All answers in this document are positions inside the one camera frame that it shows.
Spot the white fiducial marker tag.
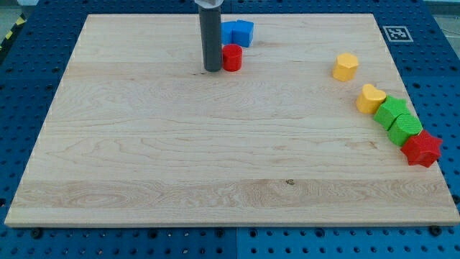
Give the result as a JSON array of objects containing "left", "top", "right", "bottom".
[{"left": 382, "top": 25, "right": 413, "bottom": 42}]

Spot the yellow black hazard tape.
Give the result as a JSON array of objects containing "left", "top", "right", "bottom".
[{"left": 1, "top": 13, "right": 27, "bottom": 53}]

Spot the silver rod mount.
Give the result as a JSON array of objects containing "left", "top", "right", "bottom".
[{"left": 194, "top": 0, "right": 222, "bottom": 8}]

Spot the light wooden board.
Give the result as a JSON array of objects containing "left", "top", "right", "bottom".
[{"left": 5, "top": 14, "right": 459, "bottom": 228}]

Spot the green star block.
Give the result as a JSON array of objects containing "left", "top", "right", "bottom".
[{"left": 374, "top": 95, "right": 410, "bottom": 130}]

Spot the yellow hexagon block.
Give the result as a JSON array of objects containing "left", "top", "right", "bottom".
[{"left": 332, "top": 53, "right": 359, "bottom": 81}]

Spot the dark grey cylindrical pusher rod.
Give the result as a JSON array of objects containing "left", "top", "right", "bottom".
[{"left": 198, "top": 6, "right": 222, "bottom": 72}]

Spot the blue triangle block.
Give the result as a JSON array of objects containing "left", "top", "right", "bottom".
[{"left": 221, "top": 21, "right": 236, "bottom": 45}]

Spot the blue cube block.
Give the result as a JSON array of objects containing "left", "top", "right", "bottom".
[{"left": 232, "top": 19, "right": 254, "bottom": 47}]

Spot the red star block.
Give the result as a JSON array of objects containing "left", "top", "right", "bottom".
[{"left": 400, "top": 129, "right": 443, "bottom": 168}]

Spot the yellow heart block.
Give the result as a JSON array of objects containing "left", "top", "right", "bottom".
[{"left": 356, "top": 83, "right": 387, "bottom": 114}]

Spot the red cylinder block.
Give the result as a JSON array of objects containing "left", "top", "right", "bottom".
[{"left": 222, "top": 44, "right": 243, "bottom": 72}]

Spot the green cylinder block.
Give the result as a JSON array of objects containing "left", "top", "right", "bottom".
[{"left": 387, "top": 114, "right": 423, "bottom": 147}]

